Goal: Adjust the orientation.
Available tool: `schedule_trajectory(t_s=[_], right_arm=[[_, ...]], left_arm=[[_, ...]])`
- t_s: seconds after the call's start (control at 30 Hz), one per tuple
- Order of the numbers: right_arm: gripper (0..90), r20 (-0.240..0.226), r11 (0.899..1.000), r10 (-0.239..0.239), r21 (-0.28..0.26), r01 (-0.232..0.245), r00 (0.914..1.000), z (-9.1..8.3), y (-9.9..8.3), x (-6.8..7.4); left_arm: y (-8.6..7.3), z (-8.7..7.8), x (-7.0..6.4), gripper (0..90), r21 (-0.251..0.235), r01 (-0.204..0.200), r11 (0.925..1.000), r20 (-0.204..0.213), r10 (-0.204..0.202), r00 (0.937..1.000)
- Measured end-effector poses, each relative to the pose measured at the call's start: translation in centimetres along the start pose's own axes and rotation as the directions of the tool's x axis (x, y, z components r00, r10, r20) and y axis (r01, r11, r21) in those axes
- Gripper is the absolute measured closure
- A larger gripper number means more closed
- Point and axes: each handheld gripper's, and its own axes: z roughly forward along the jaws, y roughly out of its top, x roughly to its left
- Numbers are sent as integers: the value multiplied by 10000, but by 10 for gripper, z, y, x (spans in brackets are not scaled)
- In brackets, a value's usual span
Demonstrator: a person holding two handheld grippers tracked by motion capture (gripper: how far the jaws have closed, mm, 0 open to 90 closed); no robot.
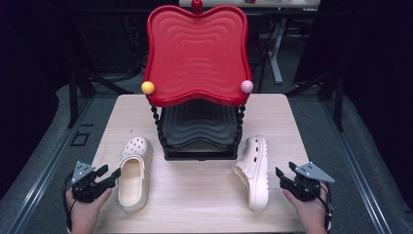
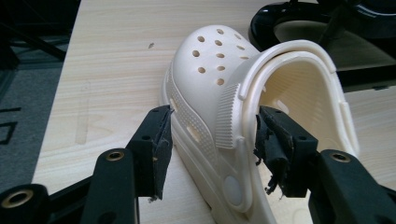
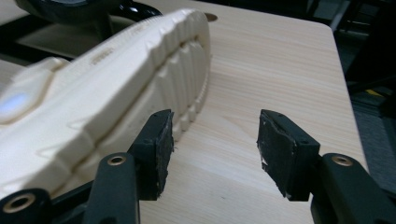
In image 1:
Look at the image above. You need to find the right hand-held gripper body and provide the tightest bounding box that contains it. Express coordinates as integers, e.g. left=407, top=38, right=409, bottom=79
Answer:
left=279, top=161, right=336, bottom=203

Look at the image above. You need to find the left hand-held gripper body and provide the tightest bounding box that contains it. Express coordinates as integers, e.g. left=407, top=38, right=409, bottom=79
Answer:
left=70, top=161, right=117, bottom=204

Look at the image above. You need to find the cream clog with oval holes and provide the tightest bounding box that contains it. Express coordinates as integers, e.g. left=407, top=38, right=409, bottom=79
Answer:
left=231, top=135, right=270, bottom=213

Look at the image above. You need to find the cream clog with round holes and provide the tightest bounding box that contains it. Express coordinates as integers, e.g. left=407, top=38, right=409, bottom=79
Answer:
left=117, top=136, right=154, bottom=214

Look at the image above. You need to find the red and black two-tier rack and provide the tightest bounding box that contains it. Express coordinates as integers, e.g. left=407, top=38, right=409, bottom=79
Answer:
left=140, top=0, right=254, bottom=162

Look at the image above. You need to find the person's right hand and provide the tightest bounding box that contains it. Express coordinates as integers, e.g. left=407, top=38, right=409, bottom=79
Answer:
left=282, top=185, right=329, bottom=234

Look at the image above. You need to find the person's left hand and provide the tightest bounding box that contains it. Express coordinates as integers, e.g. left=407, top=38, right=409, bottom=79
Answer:
left=64, top=186, right=114, bottom=234

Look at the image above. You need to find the black metal stand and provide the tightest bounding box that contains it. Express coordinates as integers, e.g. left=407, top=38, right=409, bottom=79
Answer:
left=284, top=70, right=346, bottom=133
left=65, top=66, right=134, bottom=130

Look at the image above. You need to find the white desk with white leg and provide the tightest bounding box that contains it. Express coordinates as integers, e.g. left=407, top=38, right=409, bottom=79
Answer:
left=178, top=0, right=321, bottom=86

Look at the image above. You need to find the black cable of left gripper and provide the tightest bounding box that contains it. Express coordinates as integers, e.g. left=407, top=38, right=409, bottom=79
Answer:
left=61, top=174, right=78, bottom=232

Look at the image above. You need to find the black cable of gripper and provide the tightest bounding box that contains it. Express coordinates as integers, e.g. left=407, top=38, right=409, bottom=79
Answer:
left=319, top=181, right=336, bottom=232
left=61, top=174, right=78, bottom=232

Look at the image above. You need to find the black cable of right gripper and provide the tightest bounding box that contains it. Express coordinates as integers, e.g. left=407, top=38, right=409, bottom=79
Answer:
left=319, top=181, right=336, bottom=232

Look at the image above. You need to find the grey metal floor rail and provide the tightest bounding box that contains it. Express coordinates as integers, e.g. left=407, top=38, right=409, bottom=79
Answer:
left=320, top=97, right=394, bottom=234
left=5, top=97, right=95, bottom=234

